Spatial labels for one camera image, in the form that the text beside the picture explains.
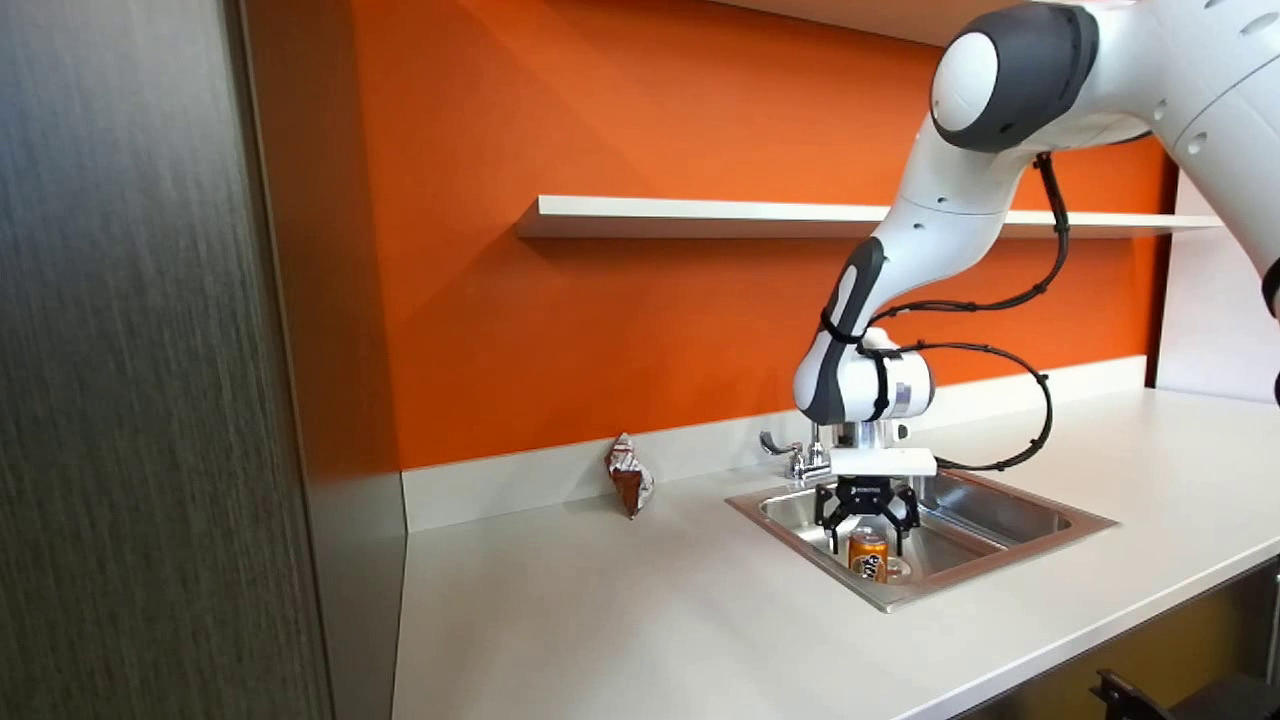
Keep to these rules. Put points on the white wall shelf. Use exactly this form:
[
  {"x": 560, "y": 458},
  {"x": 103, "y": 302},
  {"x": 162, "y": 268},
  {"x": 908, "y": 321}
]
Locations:
[{"x": 664, "y": 213}]

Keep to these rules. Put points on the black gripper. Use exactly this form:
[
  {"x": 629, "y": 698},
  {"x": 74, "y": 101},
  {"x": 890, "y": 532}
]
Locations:
[{"x": 875, "y": 494}]

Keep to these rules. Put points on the white board panel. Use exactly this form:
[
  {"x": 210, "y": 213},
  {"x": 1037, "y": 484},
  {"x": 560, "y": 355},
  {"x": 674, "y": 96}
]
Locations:
[{"x": 1200, "y": 321}]

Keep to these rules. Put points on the dark wood cabinet panel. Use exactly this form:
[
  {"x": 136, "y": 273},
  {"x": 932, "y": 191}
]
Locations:
[{"x": 145, "y": 373}]

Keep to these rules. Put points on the crumpled snack wrapper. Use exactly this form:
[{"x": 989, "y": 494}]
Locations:
[{"x": 629, "y": 473}]

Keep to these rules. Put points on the orange soda can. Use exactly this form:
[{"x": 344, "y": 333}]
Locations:
[{"x": 869, "y": 544}]

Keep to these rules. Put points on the stainless steel sink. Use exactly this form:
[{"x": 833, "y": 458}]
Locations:
[{"x": 1000, "y": 527}]

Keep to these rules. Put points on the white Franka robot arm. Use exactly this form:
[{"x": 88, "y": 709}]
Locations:
[{"x": 1053, "y": 132}]

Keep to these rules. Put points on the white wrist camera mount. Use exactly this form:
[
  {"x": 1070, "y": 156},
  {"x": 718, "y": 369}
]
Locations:
[{"x": 881, "y": 463}]

